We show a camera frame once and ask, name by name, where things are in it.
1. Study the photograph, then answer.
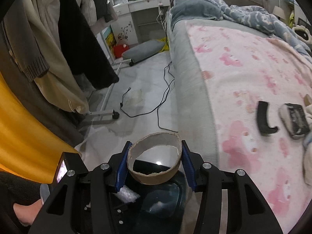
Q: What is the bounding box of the brown cardboard tape roll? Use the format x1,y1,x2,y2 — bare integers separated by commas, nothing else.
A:
126,132,183,185

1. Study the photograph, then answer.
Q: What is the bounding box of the black trash bin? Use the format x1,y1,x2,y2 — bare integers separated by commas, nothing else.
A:
111,171,186,233

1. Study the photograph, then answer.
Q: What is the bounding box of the person's hand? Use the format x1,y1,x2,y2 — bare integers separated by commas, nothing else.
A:
13,199,42,226

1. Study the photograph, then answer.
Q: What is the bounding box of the grey bed with headboard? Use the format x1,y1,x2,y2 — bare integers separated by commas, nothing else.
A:
167,0,268,165

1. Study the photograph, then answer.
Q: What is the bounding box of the black curved plastic piece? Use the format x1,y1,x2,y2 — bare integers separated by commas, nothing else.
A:
256,101,279,135

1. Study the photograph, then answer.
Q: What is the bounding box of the pink cartoon print blanket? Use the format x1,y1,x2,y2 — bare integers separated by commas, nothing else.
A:
186,22,311,233

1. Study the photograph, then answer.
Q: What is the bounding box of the beige hanging coat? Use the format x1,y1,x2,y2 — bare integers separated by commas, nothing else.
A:
22,0,89,114

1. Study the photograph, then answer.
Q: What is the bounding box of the black packet on bed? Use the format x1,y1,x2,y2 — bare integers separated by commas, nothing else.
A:
278,103,310,139

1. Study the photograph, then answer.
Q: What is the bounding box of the black hanging coat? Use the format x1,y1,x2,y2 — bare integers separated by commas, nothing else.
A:
58,0,119,90

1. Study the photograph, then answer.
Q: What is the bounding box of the white clothes rack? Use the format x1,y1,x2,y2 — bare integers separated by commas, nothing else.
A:
84,26,133,125

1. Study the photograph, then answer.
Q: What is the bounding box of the grey floor cushion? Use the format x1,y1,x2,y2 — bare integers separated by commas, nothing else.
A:
122,39,165,63

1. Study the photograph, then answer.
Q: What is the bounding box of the red box on floor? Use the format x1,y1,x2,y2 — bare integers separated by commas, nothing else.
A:
113,44,129,59

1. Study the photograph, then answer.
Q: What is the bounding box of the grey blue pillow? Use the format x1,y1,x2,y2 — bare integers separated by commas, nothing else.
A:
170,0,223,30

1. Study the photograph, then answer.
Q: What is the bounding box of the blue cloud pattern duvet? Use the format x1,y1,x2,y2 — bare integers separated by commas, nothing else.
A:
205,0,311,62

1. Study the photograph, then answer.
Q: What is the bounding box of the white dressing table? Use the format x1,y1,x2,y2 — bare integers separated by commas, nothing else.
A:
110,0,171,47

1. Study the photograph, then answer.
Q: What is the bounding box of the black cable on floor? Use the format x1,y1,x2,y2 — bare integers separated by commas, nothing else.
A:
119,61,179,133

